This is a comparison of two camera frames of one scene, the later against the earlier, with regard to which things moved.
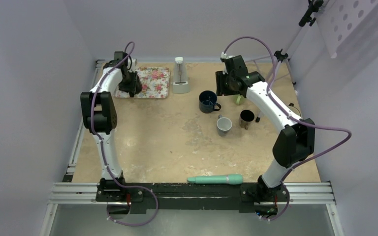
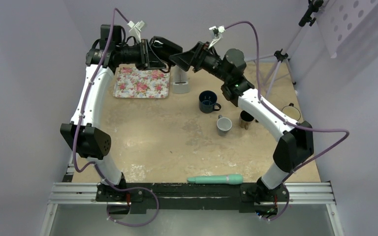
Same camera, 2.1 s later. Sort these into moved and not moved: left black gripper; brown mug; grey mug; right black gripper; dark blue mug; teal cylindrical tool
Moved: left black gripper; right black gripper
Not moved: brown mug; teal cylindrical tool; grey mug; dark blue mug
